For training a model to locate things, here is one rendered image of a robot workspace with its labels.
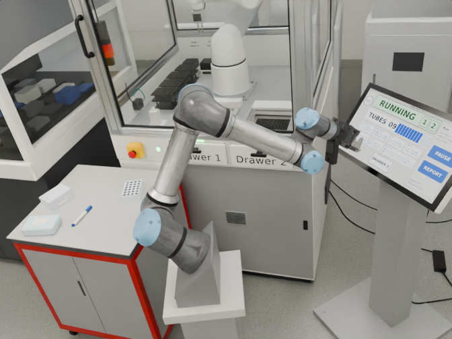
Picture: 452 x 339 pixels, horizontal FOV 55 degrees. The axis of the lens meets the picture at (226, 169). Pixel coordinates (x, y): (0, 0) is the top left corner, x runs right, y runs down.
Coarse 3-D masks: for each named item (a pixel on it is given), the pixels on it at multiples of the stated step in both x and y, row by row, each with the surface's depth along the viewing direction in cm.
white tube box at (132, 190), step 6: (132, 180) 211; (138, 180) 211; (126, 186) 208; (132, 186) 207; (138, 186) 208; (126, 192) 204; (132, 192) 203; (138, 192) 203; (126, 198) 202; (132, 198) 202; (138, 198) 202
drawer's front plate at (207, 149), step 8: (200, 144) 206; (208, 144) 205; (216, 144) 204; (224, 144) 203; (208, 152) 207; (216, 152) 206; (224, 152) 204; (192, 160) 213; (200, 160) 211; (208, 160) 210; (216, 160) 208; (224, 160) 207
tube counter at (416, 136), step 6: (390, 120) 165; (396, 120) 163; (390, 126) 164; (396, 126) 162; (402, 126) 160; (408, 126) 158; (396, 132) 161; (402, 132) 160; (408, 132) 158; (414, 132) 156; (420, 132) 154; (408, 138) 157; (414, 138) 155; (420, 138) 154; (426, 138) 152; (420, 144) 153; (426, 144) 151
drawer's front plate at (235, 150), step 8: (232, 144) 202; (232, 152) 203; (240, 152) 201; (248, 152) 200; (232, 160) 206; (240, 160) 204; (248, 160) 203; (264, 160) 200; (280, 160) 198; (280, 168) 200; (288, 168) 199
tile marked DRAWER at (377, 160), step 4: (376, 152) 166; (372, 156) 167; (376, 156) 165; (380, 156) 164; (372, 160) 166; (376, 160) 165; (380, 160) 164; (384, 160) 162; (388, 160) 161; (372, 164) 166; (376, 164) 164; (380, 164) 163; (384, 164) 162; (388, 164) 161; (380, 168) 163; (384, 168) 161; (388, 168) 160
